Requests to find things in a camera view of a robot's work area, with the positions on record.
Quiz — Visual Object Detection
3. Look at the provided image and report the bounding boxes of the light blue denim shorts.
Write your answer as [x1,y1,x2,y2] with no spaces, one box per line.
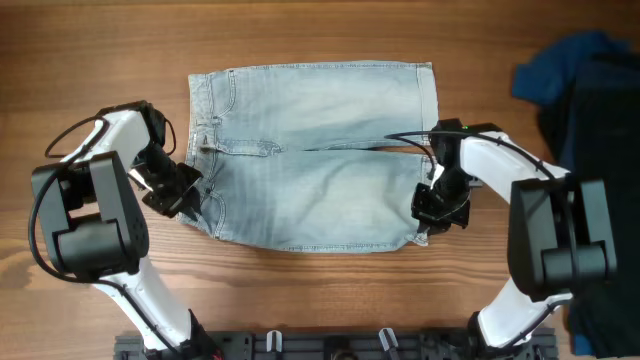
[181,61,439,253]

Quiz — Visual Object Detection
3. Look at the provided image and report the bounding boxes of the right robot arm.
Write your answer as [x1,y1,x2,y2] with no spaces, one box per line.
[411,119,618,356]

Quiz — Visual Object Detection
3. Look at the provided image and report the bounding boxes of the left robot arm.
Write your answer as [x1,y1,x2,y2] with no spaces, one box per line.
[28,100,223,359]

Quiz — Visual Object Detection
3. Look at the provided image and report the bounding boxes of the blue shirt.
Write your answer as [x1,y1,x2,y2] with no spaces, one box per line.
[512,31,638,355]

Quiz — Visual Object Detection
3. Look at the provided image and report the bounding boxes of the right white rail clip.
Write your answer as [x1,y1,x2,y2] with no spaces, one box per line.
[378,327,398,352]

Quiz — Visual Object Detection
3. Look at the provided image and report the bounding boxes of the white rail clip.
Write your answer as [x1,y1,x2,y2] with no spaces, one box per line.
[265,330,283,353]
[378,327,398,352]

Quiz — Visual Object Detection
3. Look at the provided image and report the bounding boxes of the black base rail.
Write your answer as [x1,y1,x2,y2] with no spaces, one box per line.
[113,327,559,360]

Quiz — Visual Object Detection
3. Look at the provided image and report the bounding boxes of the left white rail clip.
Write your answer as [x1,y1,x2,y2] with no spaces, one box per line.
[265,330,283,353]

